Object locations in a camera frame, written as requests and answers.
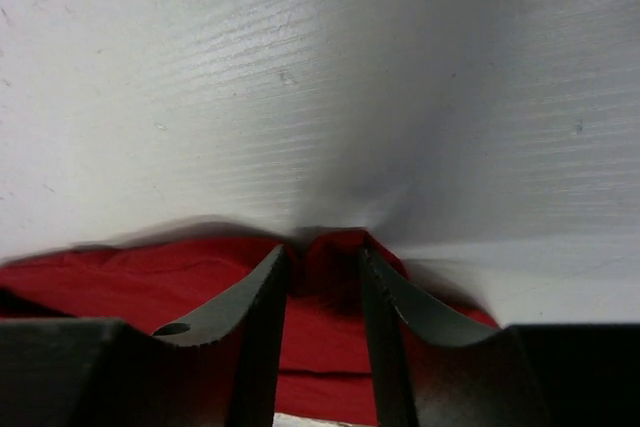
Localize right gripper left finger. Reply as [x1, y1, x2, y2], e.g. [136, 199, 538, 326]
[1, 246, 289, 426]

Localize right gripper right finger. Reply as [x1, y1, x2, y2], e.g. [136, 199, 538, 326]
[359, 249, 639, 426]

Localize red t shirt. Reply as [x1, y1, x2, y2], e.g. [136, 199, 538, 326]
[0, 227, 501, 426]

